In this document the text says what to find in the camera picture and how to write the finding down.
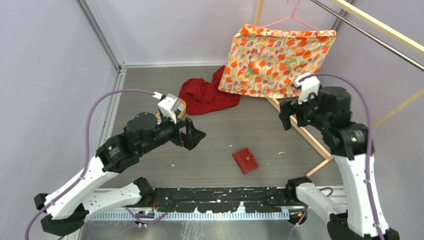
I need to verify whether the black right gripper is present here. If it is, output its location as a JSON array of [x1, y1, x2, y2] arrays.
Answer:
[[279, 86, 331, 132]]

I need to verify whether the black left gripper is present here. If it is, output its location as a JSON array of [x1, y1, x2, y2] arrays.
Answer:
[[138, 110, 206, 155]]

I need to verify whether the red leather card holder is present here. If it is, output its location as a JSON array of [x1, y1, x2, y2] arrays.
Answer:
[[232, 147, 259, 175]]

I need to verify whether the yellow oval tray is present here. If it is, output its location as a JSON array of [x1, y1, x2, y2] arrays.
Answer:
[[156, 97, 187, 122]]

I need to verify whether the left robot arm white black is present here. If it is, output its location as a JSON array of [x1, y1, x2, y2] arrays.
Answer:
[[34, 112, 206, 237]]

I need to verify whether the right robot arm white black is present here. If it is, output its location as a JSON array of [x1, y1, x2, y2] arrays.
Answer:
[[279, 86, 400, 240]]

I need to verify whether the red crumpled cloth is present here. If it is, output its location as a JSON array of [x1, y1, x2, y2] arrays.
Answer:
[[178, 66, 241, 116]]

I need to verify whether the floral orange pillowcase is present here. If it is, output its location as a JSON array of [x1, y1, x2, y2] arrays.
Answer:
[[218, 24, 337, 99]]

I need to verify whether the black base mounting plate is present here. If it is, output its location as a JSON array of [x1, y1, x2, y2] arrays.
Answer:
[[121, 186, 320, 215]]

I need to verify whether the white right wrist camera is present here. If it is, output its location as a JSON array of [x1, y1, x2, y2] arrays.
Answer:
[[293, 72, 321, 105]]

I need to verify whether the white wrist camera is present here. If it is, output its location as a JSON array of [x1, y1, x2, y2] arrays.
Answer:
[[293, 72, 321, 105], [157, 93, 186, 124]]

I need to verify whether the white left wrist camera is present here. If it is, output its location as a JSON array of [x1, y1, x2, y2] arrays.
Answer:
[[157, 93, 186, 124]]

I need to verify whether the pink wire hanger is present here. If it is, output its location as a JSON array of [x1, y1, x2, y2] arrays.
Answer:
[[260, 0, 319, 31]]

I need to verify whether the metal rail rod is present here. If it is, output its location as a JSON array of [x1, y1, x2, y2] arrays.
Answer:
[[312, 0, 424, 71]]

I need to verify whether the wooden rack frame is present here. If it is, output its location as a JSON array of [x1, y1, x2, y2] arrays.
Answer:
[[253, 0, 424, 178]]

